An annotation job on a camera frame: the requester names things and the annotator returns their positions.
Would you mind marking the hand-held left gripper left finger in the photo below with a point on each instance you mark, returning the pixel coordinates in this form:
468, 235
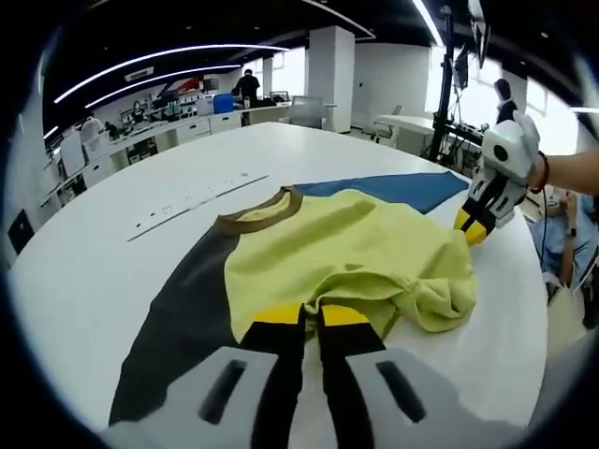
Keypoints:
262, 383

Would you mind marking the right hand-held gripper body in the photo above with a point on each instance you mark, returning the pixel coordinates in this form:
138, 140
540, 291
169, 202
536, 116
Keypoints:
515, 149

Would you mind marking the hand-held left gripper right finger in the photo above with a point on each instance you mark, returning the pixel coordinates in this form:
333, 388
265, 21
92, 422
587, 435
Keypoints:
365, 388

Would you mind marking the yellow blue dark grey garment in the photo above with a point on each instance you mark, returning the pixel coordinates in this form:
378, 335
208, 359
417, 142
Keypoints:
337, 243

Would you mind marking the white template strip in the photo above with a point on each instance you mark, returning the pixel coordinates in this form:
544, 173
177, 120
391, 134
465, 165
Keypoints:
206, 202

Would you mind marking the white desk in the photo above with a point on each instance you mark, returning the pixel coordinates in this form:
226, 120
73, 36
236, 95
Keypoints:
412, 122

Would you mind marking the straight ceiling light strip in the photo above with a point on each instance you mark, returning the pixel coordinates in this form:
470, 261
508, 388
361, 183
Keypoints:
427, 18

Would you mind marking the white office chair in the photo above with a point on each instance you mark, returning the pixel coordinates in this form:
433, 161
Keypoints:
306, 111

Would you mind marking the long white counter with drawers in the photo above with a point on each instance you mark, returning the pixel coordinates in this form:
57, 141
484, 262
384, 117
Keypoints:
187, 131

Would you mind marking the blue plastic bin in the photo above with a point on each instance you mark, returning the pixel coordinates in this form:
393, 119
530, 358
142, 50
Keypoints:
223, 103

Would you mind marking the black square box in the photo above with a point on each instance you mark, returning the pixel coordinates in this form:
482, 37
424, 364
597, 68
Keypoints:
19, 231

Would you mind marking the tall white box machine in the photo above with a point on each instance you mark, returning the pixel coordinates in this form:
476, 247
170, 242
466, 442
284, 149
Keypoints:
72, 153

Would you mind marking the short curved ceiling light strip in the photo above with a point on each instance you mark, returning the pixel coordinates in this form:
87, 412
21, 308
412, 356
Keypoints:
164, 77

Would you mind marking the ceiling air vent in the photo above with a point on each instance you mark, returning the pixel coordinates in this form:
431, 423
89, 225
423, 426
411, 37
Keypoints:
140, 73

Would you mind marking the long curved ceiling light strip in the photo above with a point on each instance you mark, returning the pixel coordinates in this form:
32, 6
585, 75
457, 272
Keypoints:
154, 57

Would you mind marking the black camera stand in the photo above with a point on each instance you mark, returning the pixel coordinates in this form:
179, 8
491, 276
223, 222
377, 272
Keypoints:
442, 103

